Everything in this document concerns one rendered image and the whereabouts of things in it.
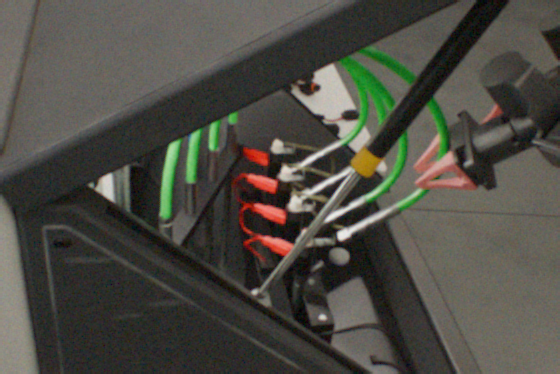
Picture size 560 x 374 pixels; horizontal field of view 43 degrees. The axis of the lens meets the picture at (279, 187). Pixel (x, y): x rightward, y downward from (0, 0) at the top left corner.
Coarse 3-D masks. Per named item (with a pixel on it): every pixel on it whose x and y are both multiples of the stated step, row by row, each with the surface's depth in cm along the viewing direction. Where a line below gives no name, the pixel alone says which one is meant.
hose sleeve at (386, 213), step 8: (384, 208) 101; (392, 208) 100; (376, 216) 100; (384, 216) 100; (392, 216) 100; (360, 224) 101; (368, 224) 101; (376, 224) 101; (352, 232) 101; (360, 232) 101
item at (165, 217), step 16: (368, 48) 84; (384, 64) 86; (400, 64) 86; (432, 112) 91; (448, 128) 93; (176, 144) 87; (448, 144) 94; (176, 160) 89; (416, 192) 99; (400, 208) 100
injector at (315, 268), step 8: (304, 248) 101; (312, 248) 101; (304, 256) 101; (312, 256) 102; (296, 264) 103; (304, 264) 102; (312, 264) 105; (320, 264) 104; (296, 272) 104; (304, 272) 103; (312, 272) 104; (296, 280) 105; (304, 280) 104; (296, 288) 106; (304, 288) 106; (296, 296) 107; (296, 304) 108; (296, 312) 109; (296, 320) 110
